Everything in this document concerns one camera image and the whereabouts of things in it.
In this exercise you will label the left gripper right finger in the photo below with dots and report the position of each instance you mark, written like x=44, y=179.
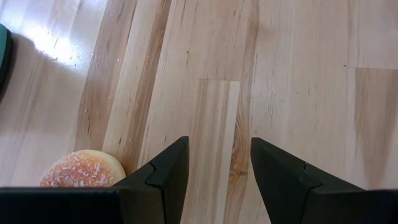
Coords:
x=295, y=199

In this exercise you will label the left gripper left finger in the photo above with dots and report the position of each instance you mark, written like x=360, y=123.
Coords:
x=140, y=202

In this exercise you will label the pink sprinkled donut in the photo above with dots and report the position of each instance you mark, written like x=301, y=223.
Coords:
x=81, y=171

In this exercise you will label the metal box grater teal trim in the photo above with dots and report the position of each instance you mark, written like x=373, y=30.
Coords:
x=3, y=49

